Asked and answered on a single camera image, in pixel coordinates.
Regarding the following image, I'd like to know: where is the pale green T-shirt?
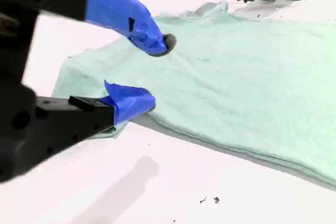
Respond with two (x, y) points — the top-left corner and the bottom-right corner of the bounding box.
(51, 0), (336, 192)

